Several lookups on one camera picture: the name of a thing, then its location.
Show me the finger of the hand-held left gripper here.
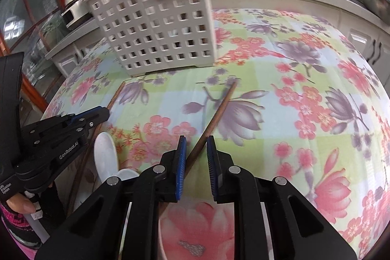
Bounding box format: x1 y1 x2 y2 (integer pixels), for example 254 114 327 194
30 117 109 145
22 106 109 139

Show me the brown wooden chopstick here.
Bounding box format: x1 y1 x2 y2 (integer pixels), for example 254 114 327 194
184 79 240 175
65 81 126 216

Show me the person's left forearm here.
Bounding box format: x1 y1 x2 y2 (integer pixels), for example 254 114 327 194
0 202 43 250

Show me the person's left hand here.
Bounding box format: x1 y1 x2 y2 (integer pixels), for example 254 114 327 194
5 195 36 215

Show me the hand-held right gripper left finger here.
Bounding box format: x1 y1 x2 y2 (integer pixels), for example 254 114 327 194
35 135 188 260

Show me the red framed glass door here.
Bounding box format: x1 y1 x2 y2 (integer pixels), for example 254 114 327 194
0 0 80 114

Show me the white ceramic spoon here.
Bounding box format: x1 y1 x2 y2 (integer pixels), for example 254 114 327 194
94 132 141 184

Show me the floral tablecloth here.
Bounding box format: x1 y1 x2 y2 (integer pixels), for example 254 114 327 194
43 7 390 260

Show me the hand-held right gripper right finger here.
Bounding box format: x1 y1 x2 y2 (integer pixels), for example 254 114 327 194
206 136 358 260

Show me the white perforated utensil holder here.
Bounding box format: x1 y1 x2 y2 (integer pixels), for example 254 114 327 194
83 0 218 77

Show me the steel bowl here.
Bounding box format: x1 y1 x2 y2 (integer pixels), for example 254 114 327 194
358 0 390 20

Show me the white kitchen appliance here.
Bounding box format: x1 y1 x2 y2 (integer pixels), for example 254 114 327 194
61 0 92 30

